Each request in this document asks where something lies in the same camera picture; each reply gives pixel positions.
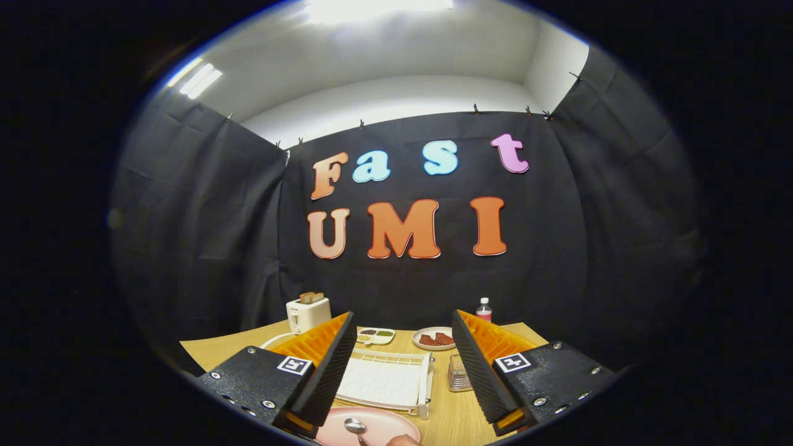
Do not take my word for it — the white plate with meat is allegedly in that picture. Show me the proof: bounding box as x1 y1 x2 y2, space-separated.
412 326 457 351

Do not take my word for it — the pink plate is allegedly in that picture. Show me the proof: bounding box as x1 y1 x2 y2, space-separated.
315 406 422 446

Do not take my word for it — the metal wire basket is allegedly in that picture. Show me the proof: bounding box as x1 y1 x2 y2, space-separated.
447 353 475 393

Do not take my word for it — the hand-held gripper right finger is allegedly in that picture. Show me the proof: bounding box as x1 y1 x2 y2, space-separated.
451 309 617 437

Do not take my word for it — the white divided condiment dish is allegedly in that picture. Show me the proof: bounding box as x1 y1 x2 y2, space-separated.
357 327 396 346

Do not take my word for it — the white wire dish rack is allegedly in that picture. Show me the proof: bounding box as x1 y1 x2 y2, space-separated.
260 333 436 421

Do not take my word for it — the metal spoon with wooden handle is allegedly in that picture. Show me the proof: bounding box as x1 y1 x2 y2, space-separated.
344 417 369 446

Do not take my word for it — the white toaster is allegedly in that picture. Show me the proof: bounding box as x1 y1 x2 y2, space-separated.
286 297 331 335

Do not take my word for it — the black backdrop cloth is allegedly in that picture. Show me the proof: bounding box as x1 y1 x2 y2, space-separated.
110 45 704 372

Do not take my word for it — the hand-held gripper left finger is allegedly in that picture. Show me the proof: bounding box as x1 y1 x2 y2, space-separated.
197 311 359 439

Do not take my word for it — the small ceiling light panel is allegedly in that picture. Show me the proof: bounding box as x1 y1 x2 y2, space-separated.
167 58 222 100

